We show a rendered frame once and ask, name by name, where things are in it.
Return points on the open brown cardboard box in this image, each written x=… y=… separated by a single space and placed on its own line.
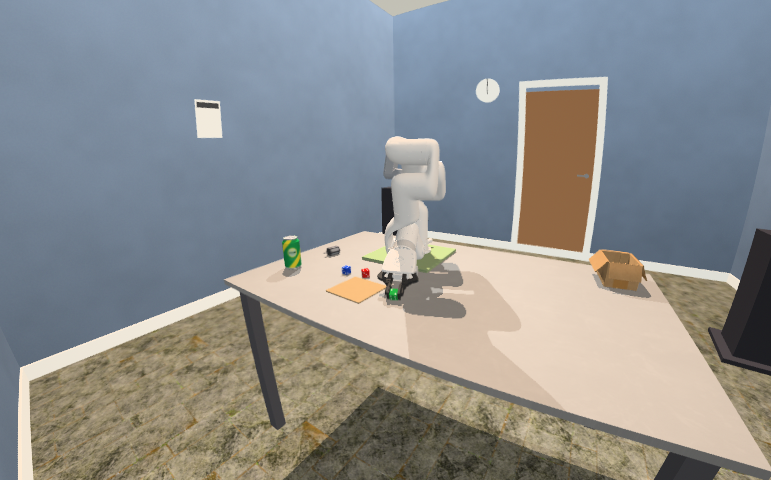
x=610 y=271

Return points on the green soda can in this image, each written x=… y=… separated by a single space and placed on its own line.
x=291 y=252

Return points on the tan square mat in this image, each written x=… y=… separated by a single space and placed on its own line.
x=356 y=289

